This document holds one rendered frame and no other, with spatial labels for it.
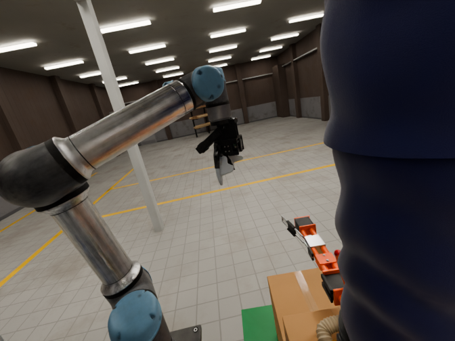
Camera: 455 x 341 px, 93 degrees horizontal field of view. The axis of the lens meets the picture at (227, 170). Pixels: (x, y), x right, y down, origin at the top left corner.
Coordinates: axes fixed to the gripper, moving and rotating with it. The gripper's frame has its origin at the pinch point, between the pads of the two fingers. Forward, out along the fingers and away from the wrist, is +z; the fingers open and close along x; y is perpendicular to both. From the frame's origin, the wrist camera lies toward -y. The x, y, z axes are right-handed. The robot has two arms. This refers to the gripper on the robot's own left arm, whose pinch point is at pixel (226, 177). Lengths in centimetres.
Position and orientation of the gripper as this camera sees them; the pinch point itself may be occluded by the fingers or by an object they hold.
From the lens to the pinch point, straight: 76.6
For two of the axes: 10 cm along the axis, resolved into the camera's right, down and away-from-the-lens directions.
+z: 1.9, 9.4, 3.0
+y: 9.3, -0.8, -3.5
